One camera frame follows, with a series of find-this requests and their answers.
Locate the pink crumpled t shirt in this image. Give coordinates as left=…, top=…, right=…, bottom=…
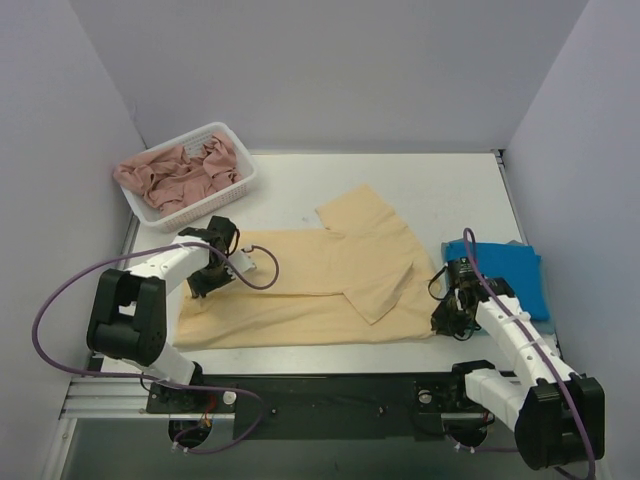
left=113, top=132, right=243, bottom=217

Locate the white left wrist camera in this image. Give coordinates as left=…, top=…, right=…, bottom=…
left=229, top=248, right=256, bottom=274

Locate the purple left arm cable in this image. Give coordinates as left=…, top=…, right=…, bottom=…
left=30, top=242, right=281, bottom=456

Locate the aluminium front frame rail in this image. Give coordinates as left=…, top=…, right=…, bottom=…
left=60, top=377, right=148, bottom=420

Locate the blue folded t shirt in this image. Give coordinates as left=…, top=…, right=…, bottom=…
left=441, top=239, right=550, bottom=321

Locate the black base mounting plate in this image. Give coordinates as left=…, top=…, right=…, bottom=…
left=146, top=373, right=495, bottom=446

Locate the teal folded t shirt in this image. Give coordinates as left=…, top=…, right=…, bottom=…
left=532, top=320, right=557, bottom=338

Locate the yellow t shirt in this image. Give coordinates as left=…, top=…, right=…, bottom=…
left=173, top=185, right=437, bottom=351

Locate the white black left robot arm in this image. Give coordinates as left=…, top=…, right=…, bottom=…
left=86, top=216, right=240, bottom=412

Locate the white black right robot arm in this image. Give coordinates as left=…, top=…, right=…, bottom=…
left=431, top=257, right=605, bottom=474

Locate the white plastic perforated basket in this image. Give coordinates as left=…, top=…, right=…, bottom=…
left=113, top=122, right=257, bottom=232

